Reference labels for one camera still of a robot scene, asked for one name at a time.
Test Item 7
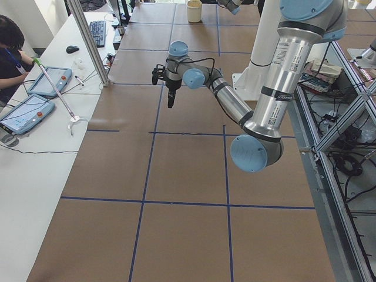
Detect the black computer keyboard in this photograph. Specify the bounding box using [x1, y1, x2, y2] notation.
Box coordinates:
[89, 20, 106, 48]

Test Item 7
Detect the purple thin rod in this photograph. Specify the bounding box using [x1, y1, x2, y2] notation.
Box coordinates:
[33, 58, 80, 122]

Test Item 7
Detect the stack of magazines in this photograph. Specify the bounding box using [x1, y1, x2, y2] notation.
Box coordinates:
[300, 58, 343, 93]

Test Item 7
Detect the aluminium frame post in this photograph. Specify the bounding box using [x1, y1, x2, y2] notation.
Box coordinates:
[67, 0, 110, 87]

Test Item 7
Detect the black computer mouse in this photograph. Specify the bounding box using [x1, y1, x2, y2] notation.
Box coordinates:
[66, 45, 80, 54]

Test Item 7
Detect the teach pendant tablet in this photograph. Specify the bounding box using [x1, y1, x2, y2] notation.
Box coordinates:
[26, 66, 73, 99]
[1, 94, 55, 135]

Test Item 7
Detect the cream white plastic bin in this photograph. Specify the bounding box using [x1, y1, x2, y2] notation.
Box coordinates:
[186, 0, 202, 24]

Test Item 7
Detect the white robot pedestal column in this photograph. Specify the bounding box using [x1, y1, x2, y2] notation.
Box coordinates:
[232, 0, 281, 100]

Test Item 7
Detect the black camera cable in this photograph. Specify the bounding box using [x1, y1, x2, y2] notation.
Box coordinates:
[166, 57, 216, 86]

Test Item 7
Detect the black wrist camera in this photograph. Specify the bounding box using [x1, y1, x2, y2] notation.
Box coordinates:
[152, 64, 166, 85]

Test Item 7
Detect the lower teach pendant tablet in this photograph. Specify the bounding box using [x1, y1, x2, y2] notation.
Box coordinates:
[1, 94, 55, 135]

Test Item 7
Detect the seated person black shirt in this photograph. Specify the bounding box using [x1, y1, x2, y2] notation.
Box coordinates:
[1, 15, 35, 106]

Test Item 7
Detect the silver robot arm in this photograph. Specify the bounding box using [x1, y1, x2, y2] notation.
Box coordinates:
[152, 0, 348, 173]
[217, 0, 243, 15]

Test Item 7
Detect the upper teach pendant tablet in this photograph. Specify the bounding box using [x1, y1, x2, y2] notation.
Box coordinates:
[26, 66, 73, 99]

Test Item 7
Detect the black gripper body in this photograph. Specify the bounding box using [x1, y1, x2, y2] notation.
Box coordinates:
[166, 78, 180, 90]

